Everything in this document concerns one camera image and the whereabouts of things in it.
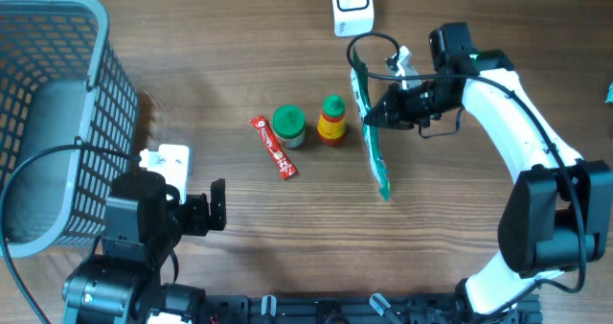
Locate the green snack bag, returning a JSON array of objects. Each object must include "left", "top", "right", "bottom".
[{"left": 350, "top": 69, "right": 391, "bottom": 201}]

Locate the red chilli sauce bottle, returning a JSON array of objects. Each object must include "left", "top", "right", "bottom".
[{"left": 317, "top": 95, "right": 347, "bottom": 146}]

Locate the red sauce sachet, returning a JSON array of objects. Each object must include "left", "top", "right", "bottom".
[{"left": 250, "top": 116, "right": 298, "bottom": 179}]

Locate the green lid jar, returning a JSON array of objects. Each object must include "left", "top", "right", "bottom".
[{"left": 272, "top": 104, "right": 307, "bottom": 149}]

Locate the teal wet wipes pack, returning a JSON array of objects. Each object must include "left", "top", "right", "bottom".
[{"left": 605, "top": 83, "right": 613, "bottom": 104}]

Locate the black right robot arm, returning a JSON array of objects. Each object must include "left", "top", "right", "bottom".
[{"left": 361, "top": 22, "right": 612, "bottom": 323}]

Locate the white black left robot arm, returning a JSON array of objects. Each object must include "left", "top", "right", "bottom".
[{"left": 62, "top": 171, "right": 227, "bottom": 323}]

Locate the white barcode scanner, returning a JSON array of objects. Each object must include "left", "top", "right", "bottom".
[{"left": 331, "top": 0, "right": 375, "bottom": 37}]

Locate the grey plastic shopping basket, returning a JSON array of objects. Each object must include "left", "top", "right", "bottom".
[{"left": 1, "top": 0, "right": 139, "bottom": 258}]

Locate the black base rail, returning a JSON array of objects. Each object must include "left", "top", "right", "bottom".
[{"left": 191, "top": 292, "right": 543, "bottom": 324}]

